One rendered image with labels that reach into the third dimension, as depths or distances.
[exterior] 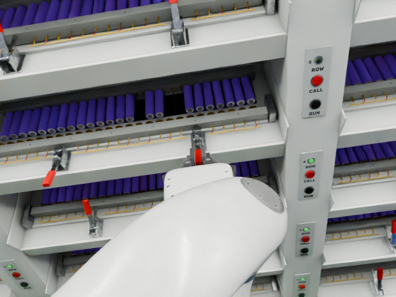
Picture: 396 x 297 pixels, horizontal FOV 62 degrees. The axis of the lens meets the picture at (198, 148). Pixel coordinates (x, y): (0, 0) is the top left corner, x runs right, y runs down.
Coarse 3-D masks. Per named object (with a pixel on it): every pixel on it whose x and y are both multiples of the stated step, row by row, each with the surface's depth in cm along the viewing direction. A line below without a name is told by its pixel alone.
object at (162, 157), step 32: (32, 96) 71; (256, 96) 67; (0, 128) 71; (96, 128) 67; (256, 128) 62; (288, 128) 56; (32, 160) 65; (96, 160) 63; (128, 160) 62; (160, 160) 61; (224, 160) 63; (0, 192) 66
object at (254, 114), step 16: (240, 112) 62; (256, 112) 61; (128, 128) 63; (144, 128) 63; (160, 128) 62; (176, 128) 62; (224, 128) 62; (16, 144) 64; (32, 144) 64; (48, 144) 63; (64, 144) 64; (80, 144) 64
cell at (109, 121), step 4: (108, 100) 69; (112, 100) 69; (108, 104) 68; (112, 104) 68; (108, 108) 67; (112, 108) 67; (108, 112) 67; (112, 112) 67; (108, 116) 66; (112, 116) 66; (108, 120) 66; (112, 120) 66; (108, 124) 67; (112, 124) 67
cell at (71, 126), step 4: (72, 104) 69; (76, 104) 69; (72, 108) 69; (76, 108) 69; (72, 112) 68; (76, 112) 69; (68, 116) 68; (72, 116) 67; (76, 116) 68; (68, 120) 67; (72, 120) 67; (76, 120) 68; (68, 124) 66; (72, 124) 66; (68, 128) 67; (72, 128) 67
